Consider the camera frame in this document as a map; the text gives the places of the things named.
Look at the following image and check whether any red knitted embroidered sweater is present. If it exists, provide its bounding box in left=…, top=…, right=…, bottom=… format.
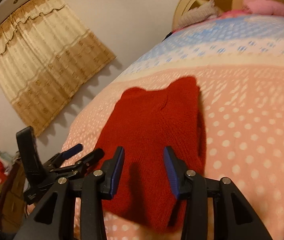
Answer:
left=96, top=76, right=206, bottom=233

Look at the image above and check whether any colourful clutter pile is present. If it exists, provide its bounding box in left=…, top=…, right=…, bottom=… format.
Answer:
left=0, top=152, right=26, bottom=234

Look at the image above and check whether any beige side window curtain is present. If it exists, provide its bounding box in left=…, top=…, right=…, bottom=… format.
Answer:
left=0, top=0, right=115, bottom=135

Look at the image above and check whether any polka dot bed sheet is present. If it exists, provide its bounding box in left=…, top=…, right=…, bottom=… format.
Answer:
left=63, top=15, right=284, bottom=239

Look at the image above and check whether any striped grey pillow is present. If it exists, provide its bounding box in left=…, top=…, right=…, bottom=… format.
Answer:
left=173, top=0, right=221, bottom=30

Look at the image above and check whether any pink folded blanket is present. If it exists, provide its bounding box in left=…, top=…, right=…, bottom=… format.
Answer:
left=242, top=0, right=284, bottom=17

